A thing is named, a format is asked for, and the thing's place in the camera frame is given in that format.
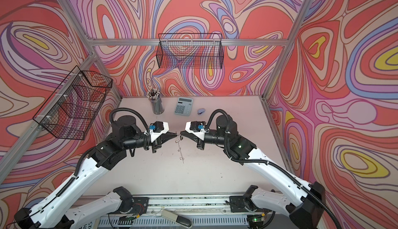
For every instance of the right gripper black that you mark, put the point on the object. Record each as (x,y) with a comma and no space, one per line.
(201,144)

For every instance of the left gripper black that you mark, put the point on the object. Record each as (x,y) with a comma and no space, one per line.
(167,136)

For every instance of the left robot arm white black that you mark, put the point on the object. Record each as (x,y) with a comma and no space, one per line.
(130,131)

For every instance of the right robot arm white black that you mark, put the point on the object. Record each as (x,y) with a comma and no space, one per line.
(299,200)

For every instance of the small blue stapler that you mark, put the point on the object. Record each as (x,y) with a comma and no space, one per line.
(201,111)

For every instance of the teal calculator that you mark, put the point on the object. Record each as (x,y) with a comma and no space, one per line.
(184,106)

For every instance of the pencil cup with pencils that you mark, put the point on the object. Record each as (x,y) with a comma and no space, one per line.
(156,102)

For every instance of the grey foot pedal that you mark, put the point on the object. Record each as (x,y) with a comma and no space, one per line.
(179,220)

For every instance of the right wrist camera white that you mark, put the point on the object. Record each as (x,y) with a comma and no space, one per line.
(195,126)

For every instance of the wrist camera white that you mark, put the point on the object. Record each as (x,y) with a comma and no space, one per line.
(157,129)
(195,126)

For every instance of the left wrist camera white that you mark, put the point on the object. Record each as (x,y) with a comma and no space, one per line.
(157,129)

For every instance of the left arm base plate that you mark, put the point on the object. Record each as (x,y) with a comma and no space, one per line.
(134,205)

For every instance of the black wire basket back wall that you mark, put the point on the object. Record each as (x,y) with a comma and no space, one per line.
(190,51)

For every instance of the black wire basket wall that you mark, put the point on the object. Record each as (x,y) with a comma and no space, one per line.
(73,106)
(190,51)

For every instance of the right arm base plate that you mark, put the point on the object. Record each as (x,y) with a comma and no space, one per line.
(240,205)

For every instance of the black wire basket left wall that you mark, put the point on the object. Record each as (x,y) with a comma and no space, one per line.
(73,106)

